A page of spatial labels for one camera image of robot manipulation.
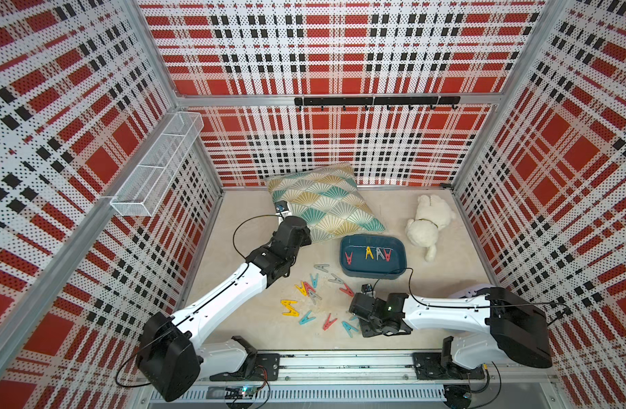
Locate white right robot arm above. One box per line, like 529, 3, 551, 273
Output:
349, 287, 552, 371

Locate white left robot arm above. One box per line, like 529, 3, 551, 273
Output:
135, 216, 312, 402

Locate teal plastic storage box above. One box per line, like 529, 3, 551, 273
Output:
339, 234, 408, 279

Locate teal clothespin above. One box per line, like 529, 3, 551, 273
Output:
342, 321, 360, 338
309, 274, 319, 289
299, 310, 316, 325

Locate teal yellow patterned pillow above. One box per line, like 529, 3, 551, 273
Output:
267, 163, 385, 244

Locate white plush teddy bear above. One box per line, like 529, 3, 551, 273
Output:
405, 194, 456, 262

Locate green circuit board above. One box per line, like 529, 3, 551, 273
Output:
224, 386, 257, 400

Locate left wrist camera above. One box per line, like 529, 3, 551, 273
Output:
275, 200, 291, 216

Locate metal base rail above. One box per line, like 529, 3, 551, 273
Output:
138, 349, 498, 405

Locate white wire mesh shelf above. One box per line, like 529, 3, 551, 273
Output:
111, 112, 203, 217

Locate black wall hook rail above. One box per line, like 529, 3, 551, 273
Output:
294, 95, 461, 108

